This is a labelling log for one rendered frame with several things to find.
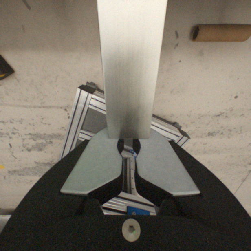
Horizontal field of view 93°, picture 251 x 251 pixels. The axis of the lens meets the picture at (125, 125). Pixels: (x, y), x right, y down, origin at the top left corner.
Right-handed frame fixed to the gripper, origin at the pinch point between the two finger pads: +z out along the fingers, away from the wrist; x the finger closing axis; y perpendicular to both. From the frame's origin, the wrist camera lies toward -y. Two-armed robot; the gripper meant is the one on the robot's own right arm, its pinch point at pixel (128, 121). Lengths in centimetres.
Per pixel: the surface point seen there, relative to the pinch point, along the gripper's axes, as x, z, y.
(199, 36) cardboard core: 42, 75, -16
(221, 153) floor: 101, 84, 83
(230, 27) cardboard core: 58, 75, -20
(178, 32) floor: 32, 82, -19
